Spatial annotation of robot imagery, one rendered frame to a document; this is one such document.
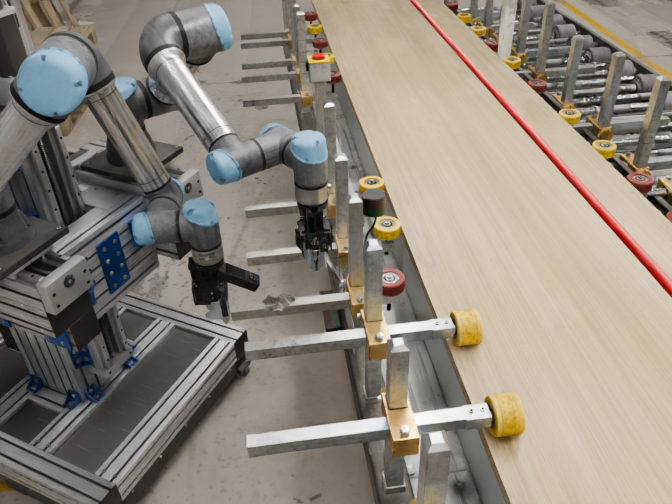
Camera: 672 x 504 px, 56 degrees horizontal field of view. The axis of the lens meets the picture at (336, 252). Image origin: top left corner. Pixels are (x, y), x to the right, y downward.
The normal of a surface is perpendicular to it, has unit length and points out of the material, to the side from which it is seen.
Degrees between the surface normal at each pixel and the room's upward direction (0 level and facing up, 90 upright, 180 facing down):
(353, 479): 0
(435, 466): 90
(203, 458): 0
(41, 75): 85
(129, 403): 0
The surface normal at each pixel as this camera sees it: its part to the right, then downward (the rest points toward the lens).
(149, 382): -0.04, -0.81
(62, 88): 0.18, 0.50
